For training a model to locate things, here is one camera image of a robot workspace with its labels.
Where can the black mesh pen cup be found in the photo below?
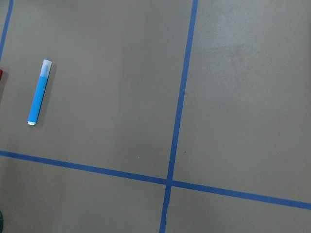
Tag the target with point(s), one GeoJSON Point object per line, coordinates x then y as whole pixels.
{"type": "Point", "coordinates": [1, 222]}

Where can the blue highlighter pen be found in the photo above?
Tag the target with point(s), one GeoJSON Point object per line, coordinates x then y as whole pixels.
{"type": "Point", "coordinates": [39, 92]}

